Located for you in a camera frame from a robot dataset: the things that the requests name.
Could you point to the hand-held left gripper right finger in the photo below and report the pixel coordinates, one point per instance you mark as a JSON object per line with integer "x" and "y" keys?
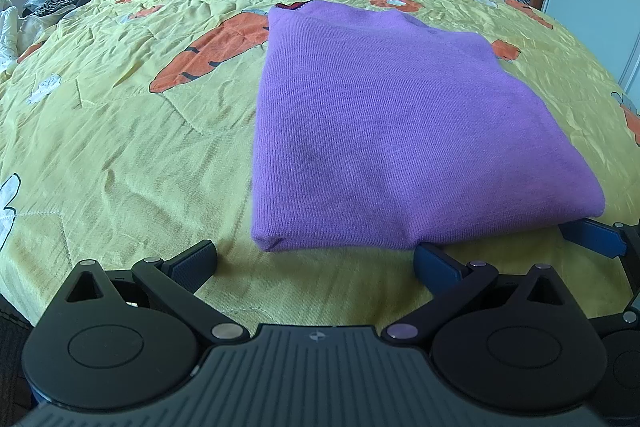
{"x": 435, "y": 264}

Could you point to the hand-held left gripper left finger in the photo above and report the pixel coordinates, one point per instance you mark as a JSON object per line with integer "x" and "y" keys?
{"x": 200, "y": 259}

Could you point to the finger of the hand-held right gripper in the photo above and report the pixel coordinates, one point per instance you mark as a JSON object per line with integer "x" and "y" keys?
{"x": 595, "y": 237}

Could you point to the purple knit sweater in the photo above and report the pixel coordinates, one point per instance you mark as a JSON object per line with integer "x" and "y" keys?
{"x": 390, "y": 122}

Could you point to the yellow carrot print quilt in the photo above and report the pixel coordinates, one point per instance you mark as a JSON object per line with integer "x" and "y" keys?
{"x": 125, "y": 132}

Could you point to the black white zigzag cloth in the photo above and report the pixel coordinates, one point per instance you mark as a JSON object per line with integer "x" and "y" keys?
{"x": 50, "y": 2}

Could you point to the white puffy jacket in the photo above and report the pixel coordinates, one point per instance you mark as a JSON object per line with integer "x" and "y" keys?
{"x": 10, "y": 27}

